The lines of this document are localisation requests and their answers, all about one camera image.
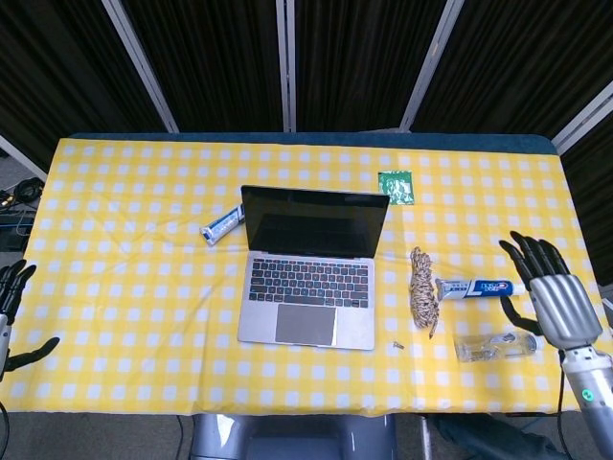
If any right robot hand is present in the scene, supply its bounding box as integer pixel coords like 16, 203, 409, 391
498, 230, 603, 351

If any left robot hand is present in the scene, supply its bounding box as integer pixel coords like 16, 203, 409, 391
0, 260, 61, 382

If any silver laptop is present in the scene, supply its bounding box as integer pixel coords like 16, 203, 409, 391
238, 184, 392, 352

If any clear plastic bottle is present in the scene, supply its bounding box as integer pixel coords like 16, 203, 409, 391
453, 330, 545, 363

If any toothpaste tube with red logo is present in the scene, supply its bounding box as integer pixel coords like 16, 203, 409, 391
434, 278, 530, 302

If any yellow white checkered tablecloth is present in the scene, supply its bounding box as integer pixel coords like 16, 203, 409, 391
0, 137, 598, 417

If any green foil packet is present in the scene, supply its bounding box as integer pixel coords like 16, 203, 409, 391
377, 170, 416, 206

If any crumpled blue white toothpaste tube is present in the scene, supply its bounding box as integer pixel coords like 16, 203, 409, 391
199, 204, 245, 247

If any grey robot torso base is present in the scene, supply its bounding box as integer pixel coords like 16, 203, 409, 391
189, 414, 398, 460

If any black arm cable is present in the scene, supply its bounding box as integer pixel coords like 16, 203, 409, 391
556, 349, 572, 456

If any black coiled floor cable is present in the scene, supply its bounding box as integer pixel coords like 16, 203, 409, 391
12, 176, 44, 202

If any white partition frame post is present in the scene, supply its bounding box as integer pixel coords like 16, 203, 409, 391
0, 133, 48, 181
550, 79, 613, 155
398, 0, 465, 131
275, 0, 298, 133
102, 0, 180, 134

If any black white rope bundle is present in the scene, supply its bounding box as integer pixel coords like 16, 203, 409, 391
408, 246, 441, 340

